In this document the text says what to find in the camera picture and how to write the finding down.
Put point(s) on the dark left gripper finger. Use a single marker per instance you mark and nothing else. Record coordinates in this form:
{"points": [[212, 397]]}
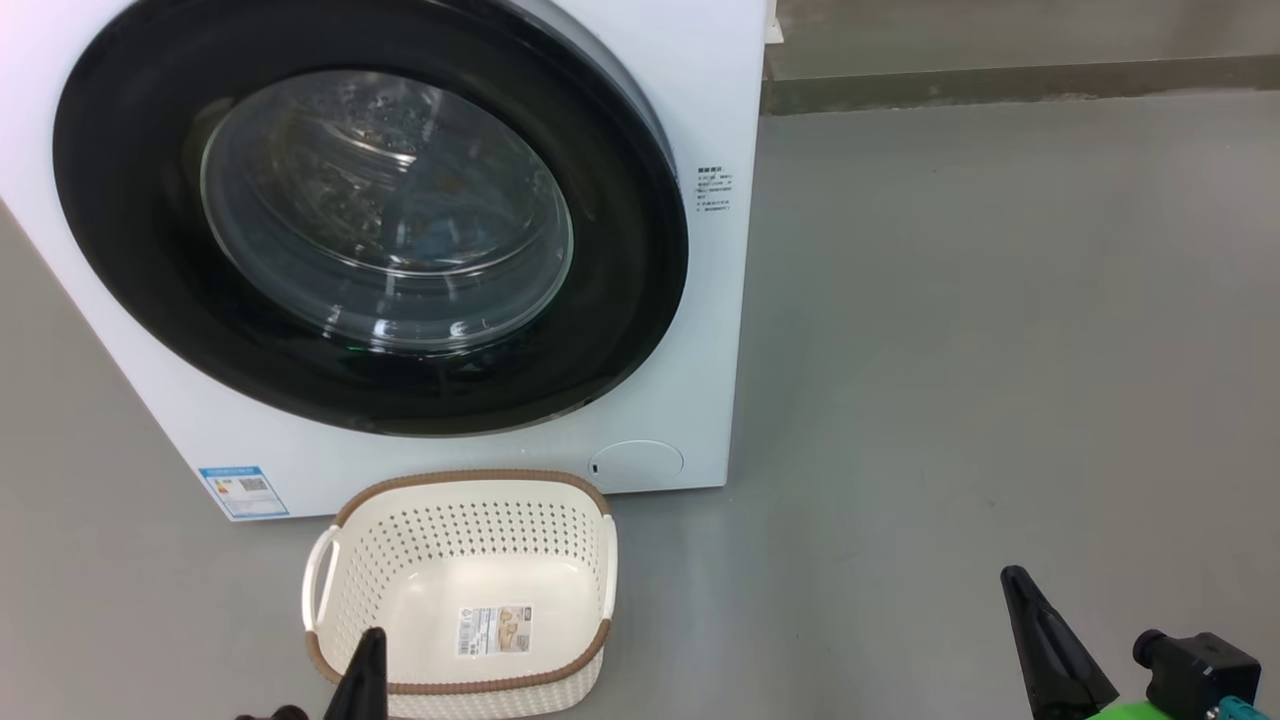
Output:
{"points": [[365, 690]]}

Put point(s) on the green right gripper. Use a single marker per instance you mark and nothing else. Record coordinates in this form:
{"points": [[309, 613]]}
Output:
{"points": [[1125, 712]]}

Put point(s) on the black round glass washer door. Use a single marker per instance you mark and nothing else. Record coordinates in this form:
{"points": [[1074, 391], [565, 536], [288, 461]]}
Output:
{"points": [[620, 300]]}

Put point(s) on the basket barcode product sticker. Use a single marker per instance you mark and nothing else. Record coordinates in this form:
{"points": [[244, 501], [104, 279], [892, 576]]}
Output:
{"points": [[495, 630]]}

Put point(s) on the white perforated basket brown rim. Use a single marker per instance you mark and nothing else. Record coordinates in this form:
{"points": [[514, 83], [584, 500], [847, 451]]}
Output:
{"points": [[470, 520]]}

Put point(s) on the white front-load washing machine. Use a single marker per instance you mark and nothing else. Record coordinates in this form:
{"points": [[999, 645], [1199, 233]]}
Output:
{"points": [[710, 350]]}

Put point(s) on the blue energy label sticker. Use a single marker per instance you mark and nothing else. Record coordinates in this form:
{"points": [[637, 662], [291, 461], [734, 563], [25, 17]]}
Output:
{"points": [[243, 492]]}

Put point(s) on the round white filter cover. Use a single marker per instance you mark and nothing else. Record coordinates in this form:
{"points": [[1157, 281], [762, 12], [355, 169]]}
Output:
{"points": [[640, 465]]}

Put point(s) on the small printed text label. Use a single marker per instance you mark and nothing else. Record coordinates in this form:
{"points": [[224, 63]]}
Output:
{"points": [[716, 190]]}

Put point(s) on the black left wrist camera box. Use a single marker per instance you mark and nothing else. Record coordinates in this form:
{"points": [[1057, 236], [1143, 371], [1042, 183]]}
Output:
{"points": [[275, 714]]}

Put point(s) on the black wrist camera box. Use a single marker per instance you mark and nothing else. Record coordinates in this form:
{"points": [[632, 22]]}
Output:
{"points": [[275, 714], [1200, 680]]}

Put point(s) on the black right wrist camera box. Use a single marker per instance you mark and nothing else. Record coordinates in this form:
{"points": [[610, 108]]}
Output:
{"points": [[1200, 680]]}

